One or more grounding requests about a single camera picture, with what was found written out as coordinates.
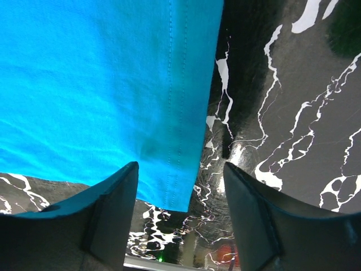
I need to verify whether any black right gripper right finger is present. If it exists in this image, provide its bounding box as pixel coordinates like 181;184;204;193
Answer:
223;162;360;270

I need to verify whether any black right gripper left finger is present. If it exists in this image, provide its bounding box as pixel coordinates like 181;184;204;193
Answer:
1;162;139;270

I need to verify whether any blue t shirt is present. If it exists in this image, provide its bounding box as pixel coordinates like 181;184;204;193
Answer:
1;1;223;212

